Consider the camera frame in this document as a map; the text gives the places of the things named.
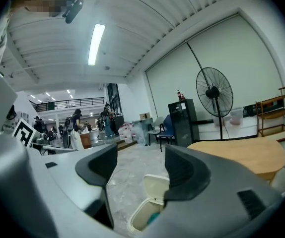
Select group of small hall lights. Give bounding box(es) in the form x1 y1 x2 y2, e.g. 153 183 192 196
29 89 71 103

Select white roller blind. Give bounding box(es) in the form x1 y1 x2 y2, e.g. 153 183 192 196
144 42 204 133
187 13 284 133

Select black cabinet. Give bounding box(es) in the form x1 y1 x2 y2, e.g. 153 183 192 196
114 115 125 131
167 98 200 148

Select oval wooden table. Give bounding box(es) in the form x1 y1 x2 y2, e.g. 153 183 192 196
186 136 285 183

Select translucent storage box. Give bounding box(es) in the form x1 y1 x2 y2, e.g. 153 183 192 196
229 107 244 126

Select black pedestal fan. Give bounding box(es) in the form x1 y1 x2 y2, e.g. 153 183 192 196
196 67 234 141

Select grey chair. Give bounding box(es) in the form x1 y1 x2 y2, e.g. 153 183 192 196
146 117 165 146

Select teal plastic scrap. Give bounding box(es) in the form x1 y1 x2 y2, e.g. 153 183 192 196
146 211 161 226

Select long ceiling light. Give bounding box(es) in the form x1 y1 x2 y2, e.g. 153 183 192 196
87 23 106 66

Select cluster of clear water jugs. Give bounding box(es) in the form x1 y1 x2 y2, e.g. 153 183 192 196
117 122 137 144

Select blue chair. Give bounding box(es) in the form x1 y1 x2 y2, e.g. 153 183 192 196
157 115 175 153

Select wooden platform steps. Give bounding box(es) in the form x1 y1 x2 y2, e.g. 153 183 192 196
90 135 138 151

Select long looped white cable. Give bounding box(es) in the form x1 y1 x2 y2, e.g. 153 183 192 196
107 169 131 187

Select wooden shelf rack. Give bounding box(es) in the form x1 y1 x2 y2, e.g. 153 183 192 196
255 85 285 142

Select cream lidded trash bin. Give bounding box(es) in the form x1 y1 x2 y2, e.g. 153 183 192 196
127 197 168 233

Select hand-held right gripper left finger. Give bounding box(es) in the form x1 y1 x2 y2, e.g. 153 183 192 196
74 143 118 230

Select plastic-wrapped grey box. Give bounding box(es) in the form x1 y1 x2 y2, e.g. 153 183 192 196
132 118 154 146

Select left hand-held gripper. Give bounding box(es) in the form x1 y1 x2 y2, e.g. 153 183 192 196
11 118 80 156

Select black head-mounted camera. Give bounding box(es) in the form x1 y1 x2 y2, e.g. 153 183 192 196
62 0 84 24

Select black metal railing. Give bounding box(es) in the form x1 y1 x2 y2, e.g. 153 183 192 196
29 97 105 113

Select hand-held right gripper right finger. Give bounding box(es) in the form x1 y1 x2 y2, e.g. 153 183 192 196
163 144 212 202

